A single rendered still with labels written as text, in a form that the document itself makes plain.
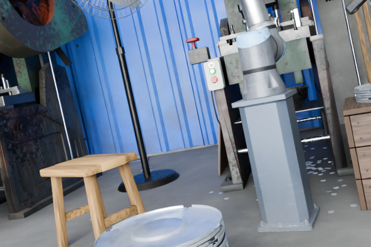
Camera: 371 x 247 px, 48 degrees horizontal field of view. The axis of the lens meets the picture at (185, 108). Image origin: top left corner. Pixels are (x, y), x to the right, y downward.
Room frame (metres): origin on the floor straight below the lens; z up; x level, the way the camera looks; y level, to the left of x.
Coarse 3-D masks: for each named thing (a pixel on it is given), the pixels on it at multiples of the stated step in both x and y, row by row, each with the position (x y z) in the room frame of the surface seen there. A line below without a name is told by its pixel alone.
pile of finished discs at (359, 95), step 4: (356, 92) 1.52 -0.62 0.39; (360, 92) 1.49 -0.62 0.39; (364, 92) 1.47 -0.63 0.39; (368, 92) 1.45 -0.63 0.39; (356, 96) 1.53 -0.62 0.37; (360, 96) 1.50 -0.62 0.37; (364, 96) 1.47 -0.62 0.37; (368, 96) 1.46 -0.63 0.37; (356, 100) 1.55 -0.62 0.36; (360, 100) 1.57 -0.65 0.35; (364, 100) 1.53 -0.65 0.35; (368, 100) 1.46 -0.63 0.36
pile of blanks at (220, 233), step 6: (222, 222) 0.90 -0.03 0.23; (216, 228) 0.88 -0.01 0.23; (222, 228) 0.89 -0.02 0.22; (210, 234) 0.84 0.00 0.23; (216, 234) 0.86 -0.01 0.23; (222, 234) 0.88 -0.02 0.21; (204, 240) 0.82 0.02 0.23; (210, 240) 0.85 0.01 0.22; (216, 240) 0.86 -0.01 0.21; (222, 240) 0.90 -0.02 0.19; (186, 246) 0.82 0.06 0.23; (192, 246) 0.81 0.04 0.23; (198, 246) 0.81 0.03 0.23; (204, 246) 0.82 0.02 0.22; (210, 246) 0.83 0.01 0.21; (216, 246) 0.85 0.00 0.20; (222, 246) 0.89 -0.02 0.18; (228, 246) 0.91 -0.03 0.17
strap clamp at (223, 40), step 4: (232, 28) 2.26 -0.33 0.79; (232, 32) 2.25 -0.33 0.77; (244, 32) 2.23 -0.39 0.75; (224, 36) 2.26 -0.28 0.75; (228, 36) 2.25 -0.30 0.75; (232, 36) 2.25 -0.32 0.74; (236, 36) 2.24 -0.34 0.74; (220, 40) 2.26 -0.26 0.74; (224, 40) 2.25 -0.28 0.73; (232, 40) 2.27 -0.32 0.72; (216, 44) 2.26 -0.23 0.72; (220, 44) 2.26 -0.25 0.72
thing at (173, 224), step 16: (160, 208) 1.08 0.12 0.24; (176, 208) 1.07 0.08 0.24; (192, 208) 1.04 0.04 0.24; (208, 208) 1.01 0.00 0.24; (128, 224) 1.02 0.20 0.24; (144, 224) 0.97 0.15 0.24; (160, 224) 0.95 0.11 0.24; (176, 224) 0.92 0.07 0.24; (192, 224) 0.92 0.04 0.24; (208, 224) 0.90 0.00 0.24; (96, 240) 0.93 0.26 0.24; (112, 240) 0.92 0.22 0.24; (128, 240) 0.90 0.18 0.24; (144, 240) 0.88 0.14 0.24; (160, 240) 0.86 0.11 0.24; (176, 240) 0.84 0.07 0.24; (192, 240) 0.81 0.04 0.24
